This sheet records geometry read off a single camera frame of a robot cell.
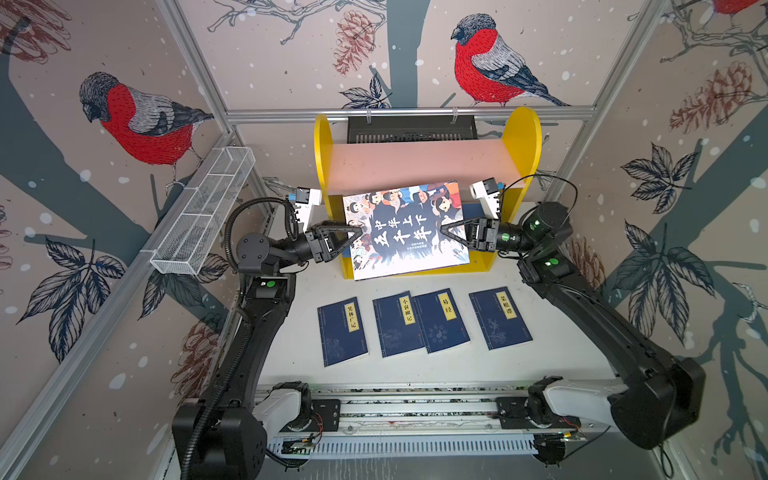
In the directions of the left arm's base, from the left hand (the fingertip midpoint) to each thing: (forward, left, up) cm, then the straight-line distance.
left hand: (358, 238), depth 57 cm
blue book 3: (+1, -22, -42) cm, 47 cm away
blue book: (-2, +9, -42) cm, 43 cm away
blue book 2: (+1, -8, -42) cm, 43 cm away
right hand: (+1, -16, -1) cm, 16 cm away
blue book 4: (+2, -40, -42) cm, 58 cm away
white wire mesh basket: (+19, +44, -11) cm, 50 cm away
